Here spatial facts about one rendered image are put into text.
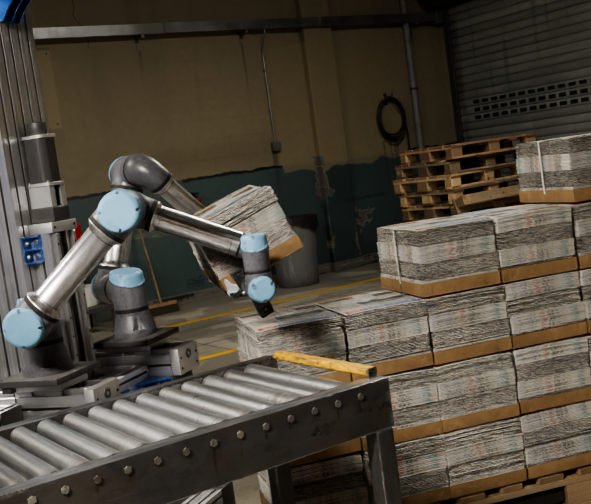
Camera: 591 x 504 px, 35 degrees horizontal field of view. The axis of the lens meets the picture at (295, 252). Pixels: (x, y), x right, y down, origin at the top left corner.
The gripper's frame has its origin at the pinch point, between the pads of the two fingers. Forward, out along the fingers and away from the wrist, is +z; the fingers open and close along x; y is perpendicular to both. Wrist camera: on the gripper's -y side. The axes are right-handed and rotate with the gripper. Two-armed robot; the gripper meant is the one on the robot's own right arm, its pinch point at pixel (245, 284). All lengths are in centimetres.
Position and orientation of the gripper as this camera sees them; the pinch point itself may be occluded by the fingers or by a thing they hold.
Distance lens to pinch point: 296.1
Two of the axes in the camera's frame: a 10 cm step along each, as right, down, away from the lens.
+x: -8.5, 5.0, -1.7
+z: -2.3, -0.6, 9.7
